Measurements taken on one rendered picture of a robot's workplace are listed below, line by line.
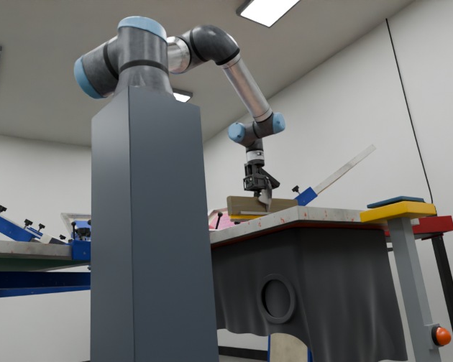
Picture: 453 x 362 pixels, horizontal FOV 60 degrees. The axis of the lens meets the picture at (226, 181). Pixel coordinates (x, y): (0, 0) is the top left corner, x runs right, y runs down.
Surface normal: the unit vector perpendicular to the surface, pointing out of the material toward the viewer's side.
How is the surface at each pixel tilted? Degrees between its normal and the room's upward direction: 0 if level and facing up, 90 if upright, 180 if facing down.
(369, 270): 92
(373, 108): 90
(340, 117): 90
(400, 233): 90
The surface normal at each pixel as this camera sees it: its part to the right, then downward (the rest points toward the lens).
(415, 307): -0.82, -0.08
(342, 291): 0.67, -0.22
